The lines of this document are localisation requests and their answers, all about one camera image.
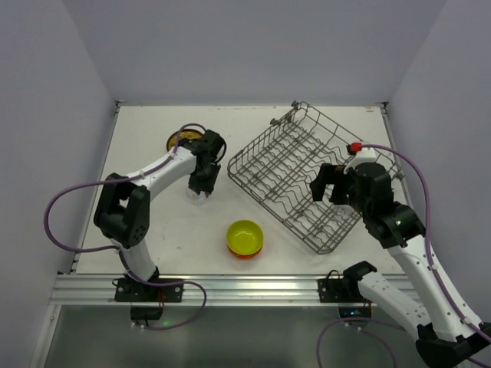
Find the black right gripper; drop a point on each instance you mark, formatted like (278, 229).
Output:
(331, 180)

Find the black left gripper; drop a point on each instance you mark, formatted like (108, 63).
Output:
(202, 181)

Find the yellow patterned plate dark rim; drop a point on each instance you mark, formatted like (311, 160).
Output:
(187, 134)

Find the clear glass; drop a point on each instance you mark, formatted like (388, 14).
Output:
(343, 210)
(196, 198)

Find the lime green bowl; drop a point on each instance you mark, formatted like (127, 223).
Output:
(244, 237)

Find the orange bowl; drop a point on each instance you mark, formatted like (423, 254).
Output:
(248, 256)

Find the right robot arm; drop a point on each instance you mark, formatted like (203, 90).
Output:
(445, 330)

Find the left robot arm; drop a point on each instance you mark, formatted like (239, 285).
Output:
(123, 210)

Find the right controller box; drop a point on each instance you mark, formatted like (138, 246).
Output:
(359, 312)

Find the controller box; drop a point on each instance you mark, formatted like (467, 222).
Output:
(141, 315)
(359, 312)

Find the left controller box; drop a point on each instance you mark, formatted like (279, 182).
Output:
(141, 315)

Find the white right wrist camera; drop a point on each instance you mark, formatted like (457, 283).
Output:
(359, 155)

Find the grey wire dish rack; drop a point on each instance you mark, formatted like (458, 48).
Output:
(277, 166)

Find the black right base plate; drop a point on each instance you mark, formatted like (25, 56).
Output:
(331, 290)

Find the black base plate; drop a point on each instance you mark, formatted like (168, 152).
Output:
(129, 290)
(331, 290)

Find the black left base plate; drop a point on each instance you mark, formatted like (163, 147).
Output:
(129, 290)

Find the aluminium mounting rail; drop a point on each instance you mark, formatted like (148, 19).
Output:
(222, 290)

